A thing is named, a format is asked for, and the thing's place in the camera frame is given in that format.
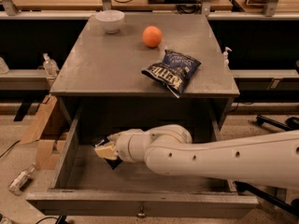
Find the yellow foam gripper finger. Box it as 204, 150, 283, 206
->
107, 132, 124, 141
94, 142, 118, 161

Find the dark blue rxbar wrapper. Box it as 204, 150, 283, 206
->
93, 136, 122, 170

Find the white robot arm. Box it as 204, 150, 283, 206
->
94, 125, 299, 189

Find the open grey top drawer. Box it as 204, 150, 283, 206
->
26, 108, 258, 218

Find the grey cabinet with top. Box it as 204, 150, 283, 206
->
50, 13, 239, 134

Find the metal drawer knob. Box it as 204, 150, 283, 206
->
136, 204, 147, 218

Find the brown cardboard box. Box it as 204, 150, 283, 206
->
21, 95, 68, 170

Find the blue kettle chips bag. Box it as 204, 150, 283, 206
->
141, 49, 201, 98

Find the plastic bottle on floor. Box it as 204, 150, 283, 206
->
7, 164, 36, 195

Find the clear plastic bottle on shelf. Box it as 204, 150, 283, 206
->
43, 53, 59, 77

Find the orange fruit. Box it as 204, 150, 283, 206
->
142, 26, 163, 48

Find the white ceramic bowl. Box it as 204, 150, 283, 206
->
95, 10, 125, 34

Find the small white pump bottle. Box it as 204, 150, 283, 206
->
222, 47, 232, 65

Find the black chair base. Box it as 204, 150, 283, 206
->
235, 115, 299, 217

